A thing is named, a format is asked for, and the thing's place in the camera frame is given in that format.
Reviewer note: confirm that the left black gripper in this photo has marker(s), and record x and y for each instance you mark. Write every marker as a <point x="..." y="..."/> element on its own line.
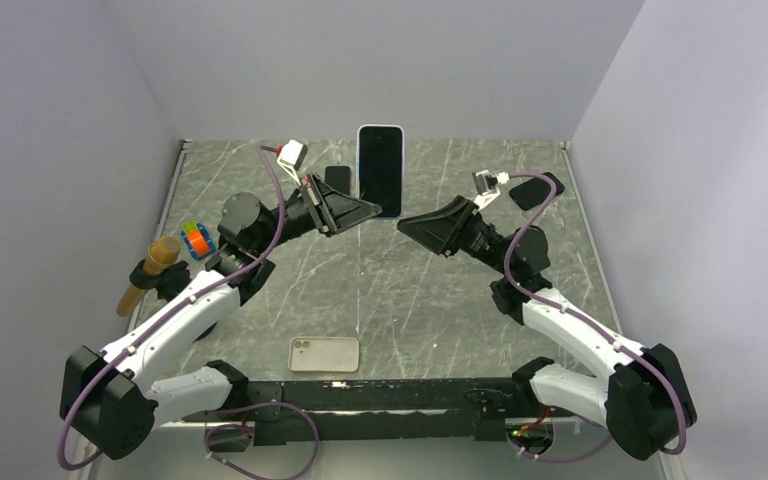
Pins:
<point x="337" y="211"/>

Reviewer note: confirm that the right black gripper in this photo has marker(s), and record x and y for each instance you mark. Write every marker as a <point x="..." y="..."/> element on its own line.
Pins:
<point x="444" y="230"/>

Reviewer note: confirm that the black phone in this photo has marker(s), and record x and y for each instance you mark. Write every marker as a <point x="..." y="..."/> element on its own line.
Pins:
<point x="339" y="178"/>
<point x="534" y="191"/>

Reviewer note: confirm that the white phone case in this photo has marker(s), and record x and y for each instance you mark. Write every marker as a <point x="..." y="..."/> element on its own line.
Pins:
<point x="324" y="354"/>

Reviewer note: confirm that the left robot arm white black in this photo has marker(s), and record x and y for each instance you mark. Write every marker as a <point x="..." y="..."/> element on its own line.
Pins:
<point x="249" y="231"/>

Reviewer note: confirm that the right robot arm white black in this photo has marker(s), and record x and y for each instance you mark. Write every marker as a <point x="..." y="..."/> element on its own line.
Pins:
<point x="637" y="393"/>

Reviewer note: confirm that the orange blue toy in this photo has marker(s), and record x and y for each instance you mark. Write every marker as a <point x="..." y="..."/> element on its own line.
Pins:
<point x="197" y="240"/>

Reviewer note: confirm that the black round stand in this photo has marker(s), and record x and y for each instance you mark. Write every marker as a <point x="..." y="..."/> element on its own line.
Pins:
<point x="167" y="284"/>

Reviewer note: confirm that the wooden mallet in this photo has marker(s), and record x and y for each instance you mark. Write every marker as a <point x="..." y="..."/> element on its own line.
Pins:
<point x="161" y="255"/>

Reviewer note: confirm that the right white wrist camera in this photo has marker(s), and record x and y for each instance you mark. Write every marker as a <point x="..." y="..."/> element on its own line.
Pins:
<point x="487" y="184"/>

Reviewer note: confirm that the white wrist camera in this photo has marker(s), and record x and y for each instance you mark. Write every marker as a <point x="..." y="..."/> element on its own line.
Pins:
<point x="290" y="157"/>
<point x="487" y="184"/>

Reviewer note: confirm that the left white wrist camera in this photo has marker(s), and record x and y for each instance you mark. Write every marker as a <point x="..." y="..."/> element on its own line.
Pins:
<point x="290" y="157"/>

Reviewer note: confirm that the black base frame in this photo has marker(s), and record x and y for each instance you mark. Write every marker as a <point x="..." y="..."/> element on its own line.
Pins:
<point x="279" y="412"/>

